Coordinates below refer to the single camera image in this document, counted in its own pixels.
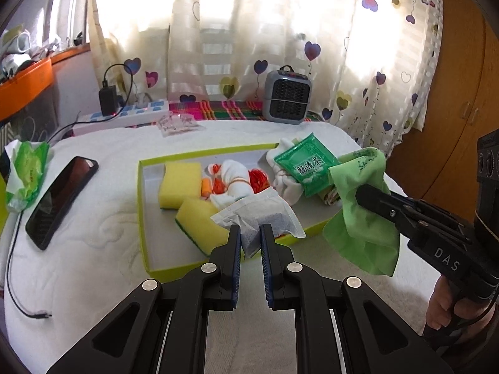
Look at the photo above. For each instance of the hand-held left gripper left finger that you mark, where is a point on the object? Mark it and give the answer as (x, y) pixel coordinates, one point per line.
(235, 265)

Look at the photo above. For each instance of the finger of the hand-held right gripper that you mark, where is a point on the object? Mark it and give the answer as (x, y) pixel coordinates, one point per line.
(390, 210)
(444, 220)

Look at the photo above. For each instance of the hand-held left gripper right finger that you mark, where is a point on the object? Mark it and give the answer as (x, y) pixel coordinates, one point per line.
(266, 265)

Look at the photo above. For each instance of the light green packet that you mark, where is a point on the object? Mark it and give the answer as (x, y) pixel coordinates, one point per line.
(362, 241)

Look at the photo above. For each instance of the white filter pouch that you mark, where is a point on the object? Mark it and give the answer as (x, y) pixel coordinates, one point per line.
(265, 210)

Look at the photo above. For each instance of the yellow sponge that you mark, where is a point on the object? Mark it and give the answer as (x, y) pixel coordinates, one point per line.
(179, 187)
(199, 222)

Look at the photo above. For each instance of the lime green shallow box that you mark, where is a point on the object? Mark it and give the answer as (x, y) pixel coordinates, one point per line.
(156, 249)

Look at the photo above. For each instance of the green tea packet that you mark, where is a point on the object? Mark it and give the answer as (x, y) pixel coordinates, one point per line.
(308, 163)

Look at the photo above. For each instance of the person's right hand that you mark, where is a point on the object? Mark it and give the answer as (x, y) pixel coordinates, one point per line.
(440, 307)

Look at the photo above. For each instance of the wooden wardrobe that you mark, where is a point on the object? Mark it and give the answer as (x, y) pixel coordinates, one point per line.
(460, 85)

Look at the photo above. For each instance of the small clear sachet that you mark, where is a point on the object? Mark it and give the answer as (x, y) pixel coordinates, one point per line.
(167, 126)
(189, 121)

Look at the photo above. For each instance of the grey portable heater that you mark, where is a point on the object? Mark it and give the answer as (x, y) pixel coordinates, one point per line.
(286, 97)

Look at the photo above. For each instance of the plaid cloth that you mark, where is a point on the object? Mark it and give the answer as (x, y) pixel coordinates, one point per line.
(218, 111)

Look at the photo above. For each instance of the white blue power strip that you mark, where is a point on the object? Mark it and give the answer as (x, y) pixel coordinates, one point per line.
(136, 111)

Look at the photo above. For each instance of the black smartphone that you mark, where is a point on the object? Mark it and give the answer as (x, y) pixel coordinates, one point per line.
(58, 202)

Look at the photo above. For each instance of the black charger adapter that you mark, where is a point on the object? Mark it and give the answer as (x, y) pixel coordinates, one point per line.
(109, 101)

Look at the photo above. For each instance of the green tissue packet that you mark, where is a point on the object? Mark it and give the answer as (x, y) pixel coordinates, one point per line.
(27, 167)

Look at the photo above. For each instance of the heart print curtain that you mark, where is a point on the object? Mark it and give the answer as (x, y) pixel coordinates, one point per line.
(234, 27)

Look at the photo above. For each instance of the orange window sill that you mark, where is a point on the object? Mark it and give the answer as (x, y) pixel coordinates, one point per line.
(70, 54)

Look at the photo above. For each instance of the pile of white packaging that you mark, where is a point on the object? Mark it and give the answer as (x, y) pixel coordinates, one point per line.
(15, 62)

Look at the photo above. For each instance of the window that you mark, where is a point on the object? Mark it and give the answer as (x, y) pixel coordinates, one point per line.
(70, 7)

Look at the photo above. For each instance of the orange wall tray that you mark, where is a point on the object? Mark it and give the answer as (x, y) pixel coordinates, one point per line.
(23, 85)

